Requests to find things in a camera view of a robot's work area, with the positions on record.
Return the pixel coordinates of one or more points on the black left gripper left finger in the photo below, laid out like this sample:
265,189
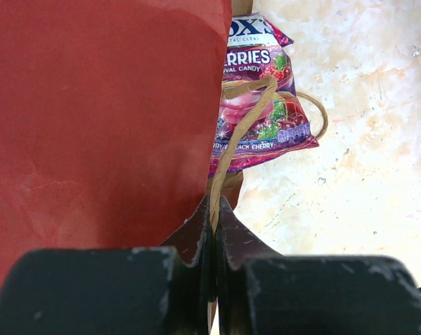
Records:
164,289

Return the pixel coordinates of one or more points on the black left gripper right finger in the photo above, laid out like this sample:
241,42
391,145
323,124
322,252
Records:
261,291

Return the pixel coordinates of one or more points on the red paper bag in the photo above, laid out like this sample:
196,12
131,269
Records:
108,111

